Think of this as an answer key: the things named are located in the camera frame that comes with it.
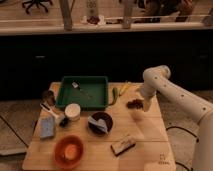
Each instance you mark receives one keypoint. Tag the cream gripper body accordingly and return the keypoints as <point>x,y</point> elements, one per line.
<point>147,102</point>

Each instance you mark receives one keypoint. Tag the dark red grape bunch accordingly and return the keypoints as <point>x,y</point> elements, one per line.
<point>135,104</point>

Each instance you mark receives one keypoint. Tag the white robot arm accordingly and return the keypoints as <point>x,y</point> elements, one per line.
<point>156,79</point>

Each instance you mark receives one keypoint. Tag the yellow pen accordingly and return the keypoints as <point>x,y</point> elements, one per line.
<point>124,88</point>

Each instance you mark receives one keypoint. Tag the green pod vegetable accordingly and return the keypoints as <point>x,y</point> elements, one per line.
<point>115,96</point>

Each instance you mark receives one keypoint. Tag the black beige eraser block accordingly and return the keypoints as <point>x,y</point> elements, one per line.
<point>123,145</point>

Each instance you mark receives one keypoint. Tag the dark bowl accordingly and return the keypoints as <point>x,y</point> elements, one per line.
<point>106,117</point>

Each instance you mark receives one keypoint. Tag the blue grey cloth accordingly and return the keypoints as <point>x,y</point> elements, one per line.
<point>97,126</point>

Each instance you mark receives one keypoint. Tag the green plastic tray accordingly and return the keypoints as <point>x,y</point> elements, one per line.
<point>90,92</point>

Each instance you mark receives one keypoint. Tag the small utensil in tray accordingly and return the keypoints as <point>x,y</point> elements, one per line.
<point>77,87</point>

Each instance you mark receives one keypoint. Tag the white round container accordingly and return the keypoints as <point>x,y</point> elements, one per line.
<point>72,111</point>

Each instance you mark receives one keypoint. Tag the small black object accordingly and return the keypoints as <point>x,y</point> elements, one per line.
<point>64,122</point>

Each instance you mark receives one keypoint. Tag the orange round object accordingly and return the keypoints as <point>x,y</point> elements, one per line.
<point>70,152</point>

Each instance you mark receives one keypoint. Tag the seated person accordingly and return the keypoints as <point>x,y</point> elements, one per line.
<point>155,9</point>

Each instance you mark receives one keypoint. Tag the orange bowl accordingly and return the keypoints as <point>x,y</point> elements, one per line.
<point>60,161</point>

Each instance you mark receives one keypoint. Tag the dark item on ledge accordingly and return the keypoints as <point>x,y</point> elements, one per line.
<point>93,20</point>

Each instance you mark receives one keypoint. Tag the dark brown brush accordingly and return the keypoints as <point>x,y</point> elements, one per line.
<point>48,97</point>

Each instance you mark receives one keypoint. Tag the blue sponge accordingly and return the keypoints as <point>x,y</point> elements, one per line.
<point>47,127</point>

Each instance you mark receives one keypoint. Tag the black office chair base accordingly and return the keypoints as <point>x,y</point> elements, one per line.
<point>29,3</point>

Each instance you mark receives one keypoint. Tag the wooden post right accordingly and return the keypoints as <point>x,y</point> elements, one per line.
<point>127,14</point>

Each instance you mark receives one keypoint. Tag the wooden post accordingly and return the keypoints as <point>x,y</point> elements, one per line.
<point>127,14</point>
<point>66,14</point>

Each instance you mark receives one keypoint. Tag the wooden post left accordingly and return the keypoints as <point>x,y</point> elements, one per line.
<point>66,14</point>

